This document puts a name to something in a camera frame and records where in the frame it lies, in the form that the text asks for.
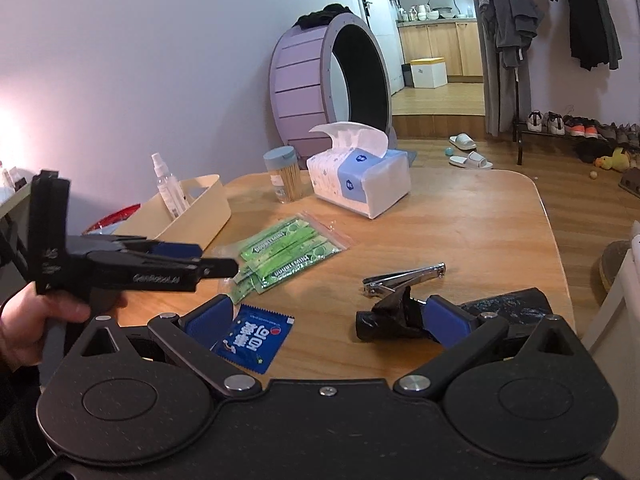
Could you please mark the metal nail clipper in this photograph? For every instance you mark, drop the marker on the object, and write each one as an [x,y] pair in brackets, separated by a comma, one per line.
[400,280]

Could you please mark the person's left forearm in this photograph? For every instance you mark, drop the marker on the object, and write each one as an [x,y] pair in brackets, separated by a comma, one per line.
[20,410]

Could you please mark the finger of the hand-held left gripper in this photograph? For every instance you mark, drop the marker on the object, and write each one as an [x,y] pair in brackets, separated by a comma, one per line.
[175,250]
[217,268]

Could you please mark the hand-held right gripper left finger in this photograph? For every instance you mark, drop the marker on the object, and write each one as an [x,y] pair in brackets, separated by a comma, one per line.
[210,319]

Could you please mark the soft tissue pack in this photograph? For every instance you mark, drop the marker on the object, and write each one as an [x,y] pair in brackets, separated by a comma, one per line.
[370,180]

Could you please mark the purple cat wheel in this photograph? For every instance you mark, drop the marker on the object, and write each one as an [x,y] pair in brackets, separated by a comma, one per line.
[300,85]

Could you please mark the clear spray bottle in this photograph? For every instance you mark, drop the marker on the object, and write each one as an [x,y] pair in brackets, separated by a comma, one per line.
[167,190]

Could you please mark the white box with yellow lid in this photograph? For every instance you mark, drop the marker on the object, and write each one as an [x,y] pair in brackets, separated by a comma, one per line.
[428,72]

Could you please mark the white slipper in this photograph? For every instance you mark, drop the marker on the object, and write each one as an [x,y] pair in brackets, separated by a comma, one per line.
[470,161]
[462,141]

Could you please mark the toothpick jar with blue lid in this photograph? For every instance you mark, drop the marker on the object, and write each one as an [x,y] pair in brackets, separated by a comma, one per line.
[285,180]

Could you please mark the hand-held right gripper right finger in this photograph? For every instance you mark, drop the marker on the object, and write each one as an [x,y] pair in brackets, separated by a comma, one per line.
[447,322]

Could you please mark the row of shoes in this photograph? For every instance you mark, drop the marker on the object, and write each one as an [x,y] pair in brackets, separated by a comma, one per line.
[575,127]

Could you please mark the clear bag of green gum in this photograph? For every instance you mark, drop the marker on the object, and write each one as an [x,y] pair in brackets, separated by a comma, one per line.
[285,255]

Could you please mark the beige storage container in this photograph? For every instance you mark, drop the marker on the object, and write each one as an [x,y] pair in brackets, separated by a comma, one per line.
[200,205]

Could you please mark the brown cardboard piece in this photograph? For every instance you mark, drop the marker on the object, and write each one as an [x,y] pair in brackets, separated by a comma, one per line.
[631,182]

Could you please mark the white door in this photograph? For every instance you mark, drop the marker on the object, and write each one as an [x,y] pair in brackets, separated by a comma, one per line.
[375,50]

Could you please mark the red round object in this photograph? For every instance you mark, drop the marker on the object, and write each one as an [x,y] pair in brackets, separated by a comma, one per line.
[112,217]

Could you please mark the kitchen dishes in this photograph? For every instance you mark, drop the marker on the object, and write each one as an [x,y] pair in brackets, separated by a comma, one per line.
[435,12]

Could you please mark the black hanging jacket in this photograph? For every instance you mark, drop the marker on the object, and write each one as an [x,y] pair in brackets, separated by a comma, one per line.
[590,20]

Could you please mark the grey hanging hoodie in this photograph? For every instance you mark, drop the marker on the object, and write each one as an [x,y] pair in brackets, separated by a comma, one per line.
[515,15]

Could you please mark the blue sachet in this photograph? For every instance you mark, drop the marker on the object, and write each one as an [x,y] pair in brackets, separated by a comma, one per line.
[255,340]

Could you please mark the long grey hanging coat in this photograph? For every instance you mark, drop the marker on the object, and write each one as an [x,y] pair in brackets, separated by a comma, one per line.
[500,100]

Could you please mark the wooden kitchen base cabinet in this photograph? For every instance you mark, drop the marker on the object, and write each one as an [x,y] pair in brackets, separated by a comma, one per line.
[435,40]

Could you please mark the yellow duck toy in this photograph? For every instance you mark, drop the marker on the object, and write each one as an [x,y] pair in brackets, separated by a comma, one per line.
[612,160]

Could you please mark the person's left hand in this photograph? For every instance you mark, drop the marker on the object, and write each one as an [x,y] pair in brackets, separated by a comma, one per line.
[22,330]

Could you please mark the round tan object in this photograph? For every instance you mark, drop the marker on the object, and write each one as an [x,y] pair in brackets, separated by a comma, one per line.
[611,265]

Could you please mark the black garment rack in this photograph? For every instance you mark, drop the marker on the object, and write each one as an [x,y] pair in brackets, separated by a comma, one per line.
[526,110]

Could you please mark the black cloth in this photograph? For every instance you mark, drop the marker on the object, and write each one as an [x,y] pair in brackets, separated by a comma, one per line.
[320,15]

